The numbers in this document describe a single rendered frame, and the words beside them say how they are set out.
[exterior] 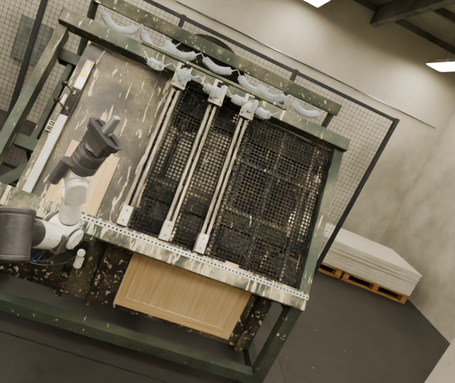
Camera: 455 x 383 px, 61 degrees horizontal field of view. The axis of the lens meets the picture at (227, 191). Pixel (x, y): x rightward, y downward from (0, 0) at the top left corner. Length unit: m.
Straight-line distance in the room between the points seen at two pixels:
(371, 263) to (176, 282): 4.29
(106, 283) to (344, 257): 4.28
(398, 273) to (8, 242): 6.23
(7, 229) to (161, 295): 1.86
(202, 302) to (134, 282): 0.51
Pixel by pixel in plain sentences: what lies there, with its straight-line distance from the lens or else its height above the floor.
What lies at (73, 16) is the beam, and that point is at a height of 1.93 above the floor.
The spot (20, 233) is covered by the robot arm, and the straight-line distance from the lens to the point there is 1.20.
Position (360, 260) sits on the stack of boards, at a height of 0.41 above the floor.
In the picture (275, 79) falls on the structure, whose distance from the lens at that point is 3.40.
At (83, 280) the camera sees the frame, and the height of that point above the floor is 0.34.
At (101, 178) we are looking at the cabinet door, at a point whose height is 1.09.
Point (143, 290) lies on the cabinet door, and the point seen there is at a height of 0.42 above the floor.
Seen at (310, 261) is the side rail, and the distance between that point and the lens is 2.84.
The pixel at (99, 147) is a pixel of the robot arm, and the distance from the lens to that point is 1.17.
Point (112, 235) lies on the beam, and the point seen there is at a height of 0.84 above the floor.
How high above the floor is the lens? 1.91
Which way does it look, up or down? 13 degrees down
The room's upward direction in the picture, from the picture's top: 25 degrees clockwise
